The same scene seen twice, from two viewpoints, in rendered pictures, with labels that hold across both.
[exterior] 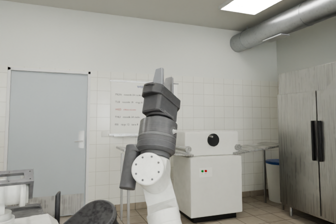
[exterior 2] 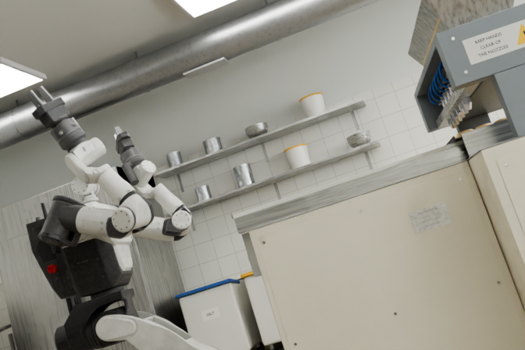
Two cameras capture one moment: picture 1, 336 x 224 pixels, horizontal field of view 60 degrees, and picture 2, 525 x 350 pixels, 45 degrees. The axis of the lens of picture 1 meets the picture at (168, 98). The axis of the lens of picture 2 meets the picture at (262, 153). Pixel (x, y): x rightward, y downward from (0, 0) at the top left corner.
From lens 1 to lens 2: 233 cm
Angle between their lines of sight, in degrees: 57
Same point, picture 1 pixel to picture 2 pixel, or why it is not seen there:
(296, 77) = (21, 212)
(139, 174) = (147, 168)
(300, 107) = not seen: hidden behind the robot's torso
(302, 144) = (51, 304)
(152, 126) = (136, 151)
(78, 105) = not seen: outside the picture
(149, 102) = (126, 142)
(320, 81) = not seen: hidden behind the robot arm
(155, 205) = (146, 191)
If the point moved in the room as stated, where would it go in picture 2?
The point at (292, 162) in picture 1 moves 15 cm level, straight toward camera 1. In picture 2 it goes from (40, 337) to (44, 336)
